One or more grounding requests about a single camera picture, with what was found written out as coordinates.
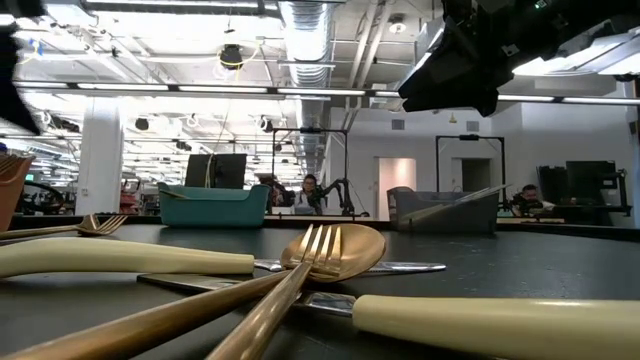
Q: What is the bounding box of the red cart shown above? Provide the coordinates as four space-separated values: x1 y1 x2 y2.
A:
119 179 141 214

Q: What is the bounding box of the teal plastic bin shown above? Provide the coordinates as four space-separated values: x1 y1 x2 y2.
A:
157 182 271 229

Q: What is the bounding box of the black table mat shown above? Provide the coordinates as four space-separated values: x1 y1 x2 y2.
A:
0 224 640 360

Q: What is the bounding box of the dark grey plastic bin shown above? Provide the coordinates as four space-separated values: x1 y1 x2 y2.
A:
387 185 503 235

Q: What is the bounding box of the black metal rig frame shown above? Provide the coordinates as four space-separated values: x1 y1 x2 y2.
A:
434 133 506 201
271 127 350 217

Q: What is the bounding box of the long ceiling light strip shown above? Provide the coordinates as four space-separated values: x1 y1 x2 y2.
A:
12 81 369 97
374 89 640 106

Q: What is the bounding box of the black ceiling dome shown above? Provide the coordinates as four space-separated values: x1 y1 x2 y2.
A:
218 43 245 71

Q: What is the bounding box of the black monitor on stand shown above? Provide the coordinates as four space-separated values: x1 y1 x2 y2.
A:
537 159 632 226

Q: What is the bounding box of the person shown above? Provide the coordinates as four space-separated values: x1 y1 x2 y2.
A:
294 173 322 216
513 183 557 214

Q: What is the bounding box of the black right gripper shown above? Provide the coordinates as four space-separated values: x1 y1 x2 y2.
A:
398 0 576 117

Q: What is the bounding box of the white pillar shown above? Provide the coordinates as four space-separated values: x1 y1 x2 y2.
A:
74 97 125 216

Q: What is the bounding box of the silver ventilation duct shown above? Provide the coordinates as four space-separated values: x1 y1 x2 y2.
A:
277 0 335 174

